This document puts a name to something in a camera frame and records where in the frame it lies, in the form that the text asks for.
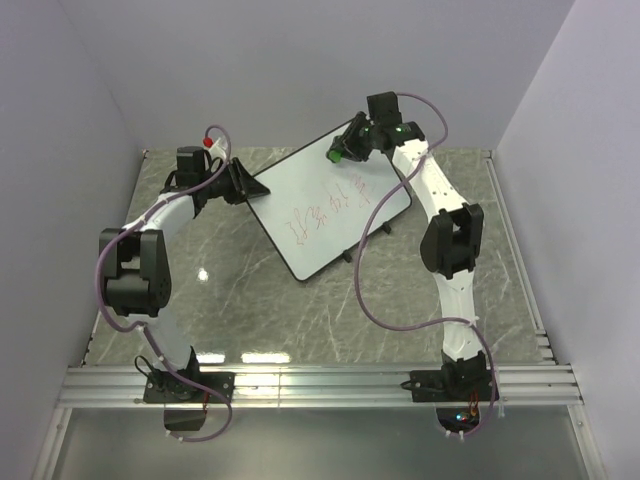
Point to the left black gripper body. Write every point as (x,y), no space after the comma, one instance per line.
(222,187)

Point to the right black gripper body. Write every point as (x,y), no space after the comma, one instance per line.
(375,129)

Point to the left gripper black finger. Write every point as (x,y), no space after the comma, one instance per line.
(251,188)
(236,171)

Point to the green whiteboard eraser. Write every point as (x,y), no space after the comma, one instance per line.
(335,155)

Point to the white whiteboard black frame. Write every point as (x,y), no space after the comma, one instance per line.
(317,210)

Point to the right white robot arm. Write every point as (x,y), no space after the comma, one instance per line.
(449,249)

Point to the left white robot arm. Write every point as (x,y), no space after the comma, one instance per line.
(133,281)

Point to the aluminium rail frame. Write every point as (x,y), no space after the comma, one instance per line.
(319,391)

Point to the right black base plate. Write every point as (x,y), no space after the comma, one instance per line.
(448,385)

